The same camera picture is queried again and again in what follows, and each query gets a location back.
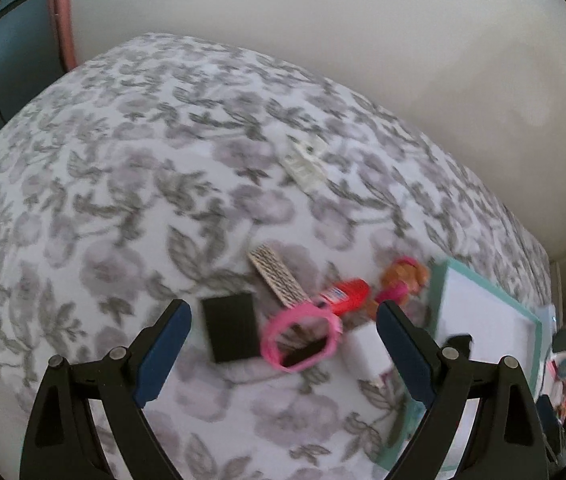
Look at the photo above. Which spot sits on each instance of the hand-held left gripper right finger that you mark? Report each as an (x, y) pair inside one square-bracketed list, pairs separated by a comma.
[(405, 350)]

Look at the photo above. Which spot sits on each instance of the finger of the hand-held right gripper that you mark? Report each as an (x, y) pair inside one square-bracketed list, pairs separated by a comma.
[(549, 422)]

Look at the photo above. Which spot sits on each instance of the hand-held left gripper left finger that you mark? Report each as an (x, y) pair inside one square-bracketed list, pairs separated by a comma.
[(163, 350)]

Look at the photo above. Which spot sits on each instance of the white charger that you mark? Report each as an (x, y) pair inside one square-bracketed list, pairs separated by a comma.
[(368, 350)]

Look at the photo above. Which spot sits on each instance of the black charger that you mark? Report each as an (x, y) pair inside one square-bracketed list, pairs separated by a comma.
[(228, 327)]

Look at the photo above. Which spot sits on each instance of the toy dog figure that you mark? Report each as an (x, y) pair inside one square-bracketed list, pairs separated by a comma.
[(403, 280)]

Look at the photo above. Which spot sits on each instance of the small red bottle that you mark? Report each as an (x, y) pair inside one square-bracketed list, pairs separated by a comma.
[(350, 292)]

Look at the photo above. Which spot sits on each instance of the teal box tray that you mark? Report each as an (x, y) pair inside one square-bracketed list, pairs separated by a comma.
[(483, 310)]

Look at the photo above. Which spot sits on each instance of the pink wristwatch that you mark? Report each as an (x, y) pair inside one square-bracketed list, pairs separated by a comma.
[(303, 312)]

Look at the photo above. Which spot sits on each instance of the pile of colourful small items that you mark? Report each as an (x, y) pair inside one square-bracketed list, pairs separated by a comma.
[(565, 385)]

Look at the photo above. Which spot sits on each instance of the small white device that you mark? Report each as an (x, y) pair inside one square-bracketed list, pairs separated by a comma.
[(550, 317)]

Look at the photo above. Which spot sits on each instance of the grey floral blanket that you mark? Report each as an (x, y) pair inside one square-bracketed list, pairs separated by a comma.
[(113, 185)]

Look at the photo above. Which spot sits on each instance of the white hair claw clip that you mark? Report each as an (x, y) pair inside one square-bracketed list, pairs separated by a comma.
[(305, 167)]

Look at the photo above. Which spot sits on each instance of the dark grey wardrobe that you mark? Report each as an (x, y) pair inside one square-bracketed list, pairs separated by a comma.
[(8, 60)]

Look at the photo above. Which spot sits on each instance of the pink board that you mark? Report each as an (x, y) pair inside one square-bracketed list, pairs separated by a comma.
[(63, 25)]

